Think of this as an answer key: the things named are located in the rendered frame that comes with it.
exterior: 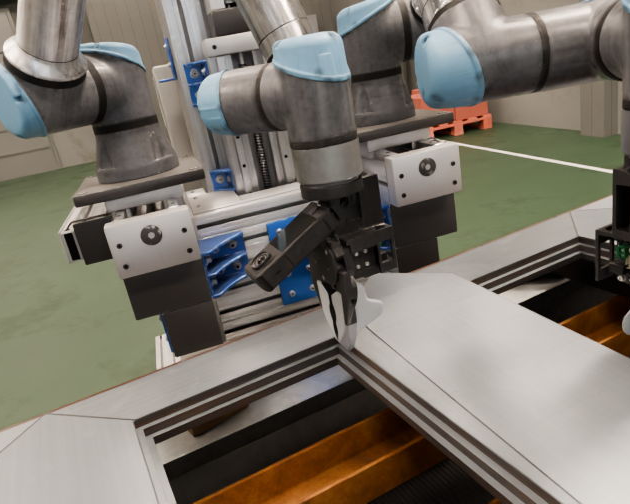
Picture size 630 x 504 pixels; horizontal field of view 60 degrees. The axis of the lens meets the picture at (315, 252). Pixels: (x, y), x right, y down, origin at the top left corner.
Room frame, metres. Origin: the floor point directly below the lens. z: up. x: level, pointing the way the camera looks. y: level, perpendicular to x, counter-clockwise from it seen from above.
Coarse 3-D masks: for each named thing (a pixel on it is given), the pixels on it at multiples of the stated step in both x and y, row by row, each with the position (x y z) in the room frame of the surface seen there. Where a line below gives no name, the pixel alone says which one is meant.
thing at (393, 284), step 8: (384, 280) 0.77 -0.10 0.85; (392, 280) 0.76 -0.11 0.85; (400, 280) 0.76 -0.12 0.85; (408, 280) 0.75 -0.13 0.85; (416, 280) 0.75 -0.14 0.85; (424, 280) 0.74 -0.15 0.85; (368, 288) 0.75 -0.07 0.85; (376, 288) 0.74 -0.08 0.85; (384, 288) 0.74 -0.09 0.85; (392, 288) 0.73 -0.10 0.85; (400, 288) 0.73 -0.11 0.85; (408, 288) 0.72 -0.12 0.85; (368, 296) 0.72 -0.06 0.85; (376, 296) 0.72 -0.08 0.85; (384, 296) 0.71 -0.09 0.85
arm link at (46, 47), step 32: (32, 0) 0.82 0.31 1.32; (64, 0) 0.82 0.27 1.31; (32, 32) 0.84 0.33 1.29; (64, 32) 0.85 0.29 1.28; (0, 64) 0.87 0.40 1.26; (32, 64) 0.86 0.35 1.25; (64, 64) 0.87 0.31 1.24; (0, 96) 0.88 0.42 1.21; (32, 96) 0.86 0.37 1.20; (64, 96) 0.89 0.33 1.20; (96, 96) 0.95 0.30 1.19; (32, 128) 0.87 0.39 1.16; (64, 128) 0.93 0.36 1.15
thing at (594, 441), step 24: (624, 384) 0.43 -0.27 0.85; (576, 408) 0.41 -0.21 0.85; (600, 408) 0.40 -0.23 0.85; (624, 408) 0.39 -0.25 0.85; (528, 432) 0.39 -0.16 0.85; (552, 432) 0.38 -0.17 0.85; (576, 432) 0.38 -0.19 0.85; (600, 432) 0.37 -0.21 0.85; (624, 432) 0.37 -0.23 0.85; (528, 456) 0.36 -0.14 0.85; (552, 456) 0.35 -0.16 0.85; (576, 456) 0.35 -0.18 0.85; (600, 456) 0.35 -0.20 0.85; (624, 456) 0.34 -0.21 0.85; (552, 480) 0.33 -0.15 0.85; (576, 480) 0.33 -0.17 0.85; (600, 480) 0.32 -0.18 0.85
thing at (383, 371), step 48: (576, 240) 0.80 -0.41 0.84; (240, 384) 0.57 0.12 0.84; (288, 384) 0.58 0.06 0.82; (384, 384) 0.52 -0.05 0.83; (432, 384) 0.48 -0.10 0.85; (144, 432) 0.52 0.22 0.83; (432, 432) 0.44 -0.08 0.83; (480, 432) 0.40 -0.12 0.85; (480, 480) 0.37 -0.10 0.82; (528, 480) 0.34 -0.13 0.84
